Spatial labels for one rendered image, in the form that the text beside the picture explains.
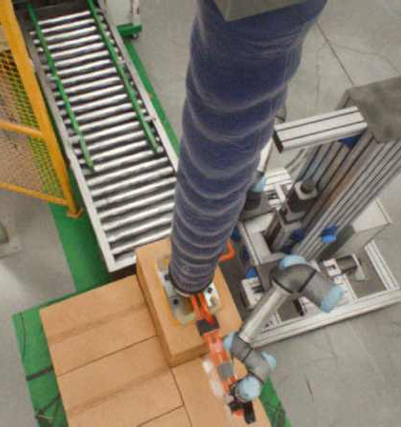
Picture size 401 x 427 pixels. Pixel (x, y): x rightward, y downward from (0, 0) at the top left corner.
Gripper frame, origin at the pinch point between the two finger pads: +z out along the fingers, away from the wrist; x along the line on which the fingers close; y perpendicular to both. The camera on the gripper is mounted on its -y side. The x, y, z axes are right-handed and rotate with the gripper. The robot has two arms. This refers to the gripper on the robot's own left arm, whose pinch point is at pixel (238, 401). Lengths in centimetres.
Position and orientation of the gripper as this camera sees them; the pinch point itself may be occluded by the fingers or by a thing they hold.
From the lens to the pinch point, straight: 226.4
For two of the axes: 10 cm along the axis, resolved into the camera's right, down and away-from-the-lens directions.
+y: -3.5, -8.4, 4.0
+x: -9.3, 2.9, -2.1
